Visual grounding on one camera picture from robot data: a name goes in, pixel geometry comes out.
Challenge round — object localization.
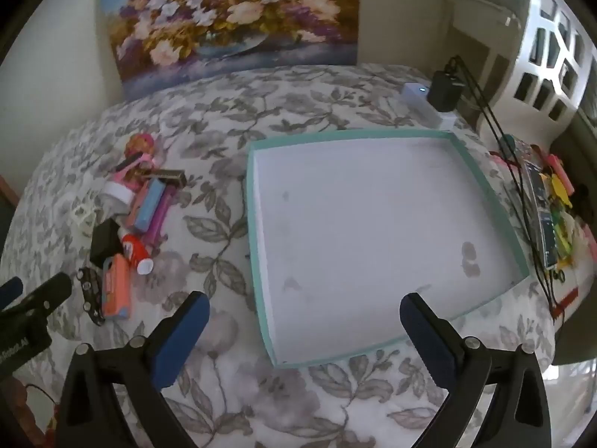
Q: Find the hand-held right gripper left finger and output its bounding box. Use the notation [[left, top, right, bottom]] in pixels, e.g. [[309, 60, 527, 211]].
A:
[[55, 290, 210, 448]]

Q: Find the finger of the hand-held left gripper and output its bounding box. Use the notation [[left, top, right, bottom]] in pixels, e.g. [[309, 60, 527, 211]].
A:
[[22, 272, 74, 319], [0, 276, 25, 311]]

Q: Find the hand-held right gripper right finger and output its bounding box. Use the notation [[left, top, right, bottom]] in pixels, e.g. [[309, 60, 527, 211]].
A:
[[400, 292, 552, 448]]

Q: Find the black toy car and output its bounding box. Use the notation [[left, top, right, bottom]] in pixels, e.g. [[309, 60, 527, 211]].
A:
[[77, 267, 107, 326]]

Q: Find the pink car-shaped case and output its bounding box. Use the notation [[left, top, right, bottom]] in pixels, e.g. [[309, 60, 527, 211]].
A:
[[101, 254, 131, 320]]

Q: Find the black charger plug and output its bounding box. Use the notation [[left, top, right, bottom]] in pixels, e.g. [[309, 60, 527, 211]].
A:
[[90, 218, 123, 268]]

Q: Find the white plastic clip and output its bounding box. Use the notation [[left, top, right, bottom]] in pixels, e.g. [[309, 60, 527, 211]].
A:
[[72, 200, 96, 235]]

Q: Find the small red bottle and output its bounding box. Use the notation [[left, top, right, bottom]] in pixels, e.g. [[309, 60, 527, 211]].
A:
[[120, 231, 154, 275]]

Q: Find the shallow teal cardboard box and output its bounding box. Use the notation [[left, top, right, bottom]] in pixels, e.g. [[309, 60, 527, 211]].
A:
[[246, 129, 531, 367]]

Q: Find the purple plastic bar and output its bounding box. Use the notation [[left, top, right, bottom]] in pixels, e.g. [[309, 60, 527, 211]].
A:
[[142, 187, 174, 248]]

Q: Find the white smartwatch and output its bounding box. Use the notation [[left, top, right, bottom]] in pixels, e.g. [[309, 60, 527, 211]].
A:
[[103, 181, 132, 205]]

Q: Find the blue car-shaped case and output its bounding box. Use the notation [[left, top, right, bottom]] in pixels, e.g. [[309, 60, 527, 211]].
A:
[[129, 178, 167, 233]]

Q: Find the pink smartwatch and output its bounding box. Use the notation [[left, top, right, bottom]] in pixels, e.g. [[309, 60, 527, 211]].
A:
[[109, 154, 162, 192]]

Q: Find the red toy strip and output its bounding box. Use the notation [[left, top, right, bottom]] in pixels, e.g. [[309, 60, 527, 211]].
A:
[[550, 287, 579, 320]]

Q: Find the smartphone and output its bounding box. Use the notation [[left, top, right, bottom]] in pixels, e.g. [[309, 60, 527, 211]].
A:
[[521, 161, 560, 270]]

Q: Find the pink toy dog figure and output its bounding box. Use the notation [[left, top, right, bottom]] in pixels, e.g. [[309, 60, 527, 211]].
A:
[[124, 134, 162, 169]]

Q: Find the yellow plastic toy piece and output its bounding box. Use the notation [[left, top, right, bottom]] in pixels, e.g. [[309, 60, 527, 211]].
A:
[[548, 175, 575, 208]]

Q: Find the colourful tape roll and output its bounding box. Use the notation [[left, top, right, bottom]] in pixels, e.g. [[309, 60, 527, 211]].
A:
[[498, 134, 530, 159]]

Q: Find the pink plastic toy piece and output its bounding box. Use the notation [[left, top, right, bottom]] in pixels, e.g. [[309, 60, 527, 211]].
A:
[[546, 154, 574, 192]]

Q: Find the white power strip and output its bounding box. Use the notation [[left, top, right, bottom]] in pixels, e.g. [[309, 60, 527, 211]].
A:
[[402, 83, 460, 131]]

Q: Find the black power adapter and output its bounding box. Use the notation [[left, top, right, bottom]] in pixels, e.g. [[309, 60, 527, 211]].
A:
[[428, 71, 466, 113]]

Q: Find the grey floral bedspread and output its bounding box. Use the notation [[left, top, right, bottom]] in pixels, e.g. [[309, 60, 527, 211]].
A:
[[0, 63, 560, 448]]

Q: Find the white side table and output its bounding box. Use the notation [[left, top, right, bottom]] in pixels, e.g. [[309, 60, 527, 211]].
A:
[[445, 0, 525, 119]]

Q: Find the flower painting canvas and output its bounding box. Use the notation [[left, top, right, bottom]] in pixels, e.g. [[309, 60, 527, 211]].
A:
[[96, 0, 362, 100]]

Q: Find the white lattice panel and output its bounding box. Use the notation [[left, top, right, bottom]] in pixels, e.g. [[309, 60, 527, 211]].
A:
[[510, 0, 597, 124]]

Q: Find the black cable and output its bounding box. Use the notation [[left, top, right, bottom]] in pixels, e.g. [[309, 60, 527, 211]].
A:
[[454, 56, 567, 325], [447, 55, 560, 323]]

